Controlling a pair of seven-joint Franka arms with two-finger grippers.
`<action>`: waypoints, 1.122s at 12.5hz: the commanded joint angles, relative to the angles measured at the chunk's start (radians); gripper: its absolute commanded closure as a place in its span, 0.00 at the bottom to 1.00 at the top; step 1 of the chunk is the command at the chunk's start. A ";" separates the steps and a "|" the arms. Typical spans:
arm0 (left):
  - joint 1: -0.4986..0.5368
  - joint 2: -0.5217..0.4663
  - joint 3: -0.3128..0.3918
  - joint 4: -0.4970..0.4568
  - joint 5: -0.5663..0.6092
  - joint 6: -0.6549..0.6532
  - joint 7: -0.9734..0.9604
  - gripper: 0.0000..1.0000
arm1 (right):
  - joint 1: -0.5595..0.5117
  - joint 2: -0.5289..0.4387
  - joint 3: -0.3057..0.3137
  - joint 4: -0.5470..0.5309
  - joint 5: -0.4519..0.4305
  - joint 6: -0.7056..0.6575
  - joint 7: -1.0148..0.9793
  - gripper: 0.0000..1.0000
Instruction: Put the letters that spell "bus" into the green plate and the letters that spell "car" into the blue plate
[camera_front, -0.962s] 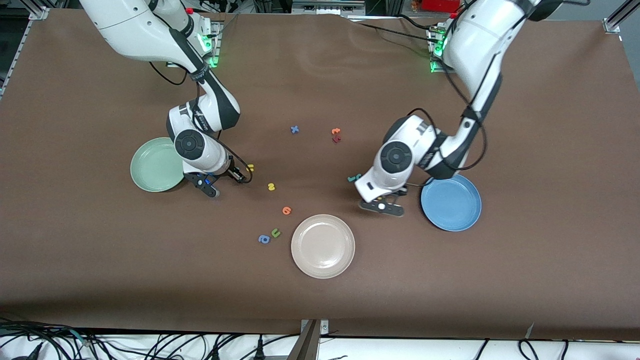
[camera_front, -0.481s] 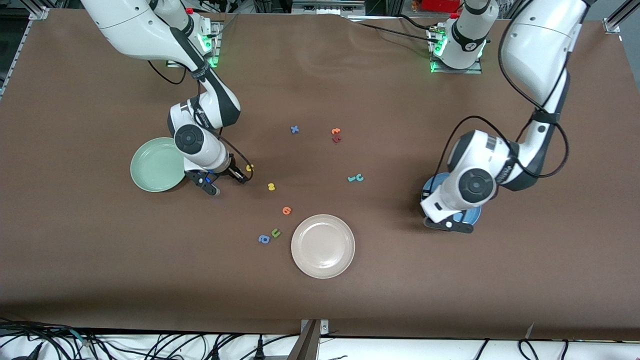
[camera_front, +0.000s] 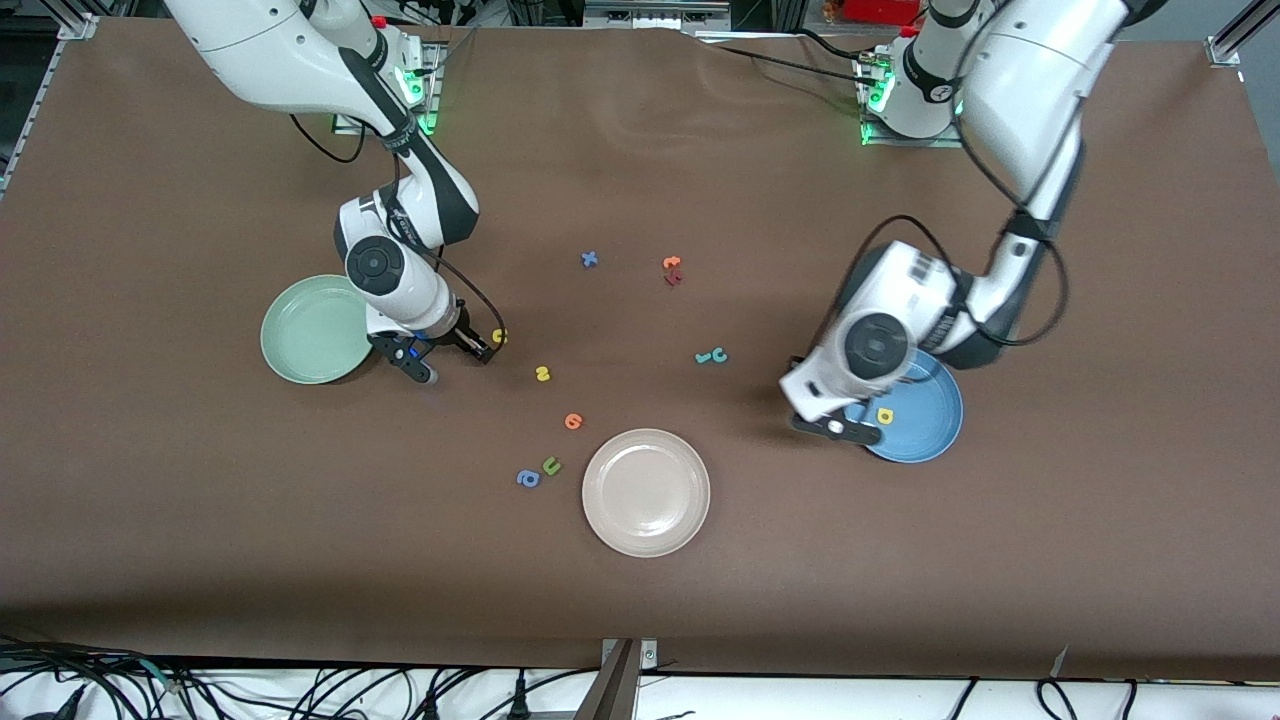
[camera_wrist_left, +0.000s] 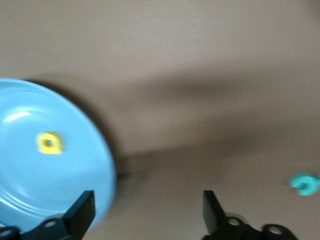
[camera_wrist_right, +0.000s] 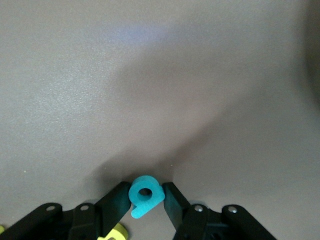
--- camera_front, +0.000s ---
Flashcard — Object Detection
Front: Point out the red background object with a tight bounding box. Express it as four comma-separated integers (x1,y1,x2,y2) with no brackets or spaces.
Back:
843,0,923,26

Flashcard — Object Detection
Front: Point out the black cable tangle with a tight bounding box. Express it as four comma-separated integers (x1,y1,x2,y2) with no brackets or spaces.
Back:
0,632,211,720

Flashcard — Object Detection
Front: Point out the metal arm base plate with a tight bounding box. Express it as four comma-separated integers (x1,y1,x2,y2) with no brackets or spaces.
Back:
333,40,443,136
855,50,966,149

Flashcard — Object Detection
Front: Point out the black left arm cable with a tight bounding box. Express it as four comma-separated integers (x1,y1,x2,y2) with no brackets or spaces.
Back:
875,20,1069,348

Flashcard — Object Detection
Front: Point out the black cable on table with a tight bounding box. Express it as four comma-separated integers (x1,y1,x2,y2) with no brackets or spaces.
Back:
712,44,871,89

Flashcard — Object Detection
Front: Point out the aluminium table edge rail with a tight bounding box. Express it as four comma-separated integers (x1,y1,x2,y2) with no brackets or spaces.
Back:
0,38,63,201

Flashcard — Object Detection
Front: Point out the green plate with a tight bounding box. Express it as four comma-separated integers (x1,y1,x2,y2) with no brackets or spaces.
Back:
260,274,381,385

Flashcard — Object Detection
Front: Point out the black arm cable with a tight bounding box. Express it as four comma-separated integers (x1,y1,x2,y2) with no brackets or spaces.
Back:
290,110,506,336
875,20,1069,348

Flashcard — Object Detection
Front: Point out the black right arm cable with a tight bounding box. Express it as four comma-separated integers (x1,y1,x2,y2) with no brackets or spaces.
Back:
290,110,506,336

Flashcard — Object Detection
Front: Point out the brown table cover sheet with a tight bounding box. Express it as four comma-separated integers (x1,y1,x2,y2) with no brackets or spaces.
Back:
0,15,1280,683

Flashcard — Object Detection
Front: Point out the blue plate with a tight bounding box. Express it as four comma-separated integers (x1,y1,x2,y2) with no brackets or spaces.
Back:
845,348,965,464

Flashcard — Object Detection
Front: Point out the beige plate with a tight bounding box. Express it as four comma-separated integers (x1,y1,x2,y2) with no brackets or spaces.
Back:
581,428,712,558

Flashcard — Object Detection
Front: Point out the grey metal background box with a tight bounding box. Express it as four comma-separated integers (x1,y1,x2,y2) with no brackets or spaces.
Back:
583,0,734,33

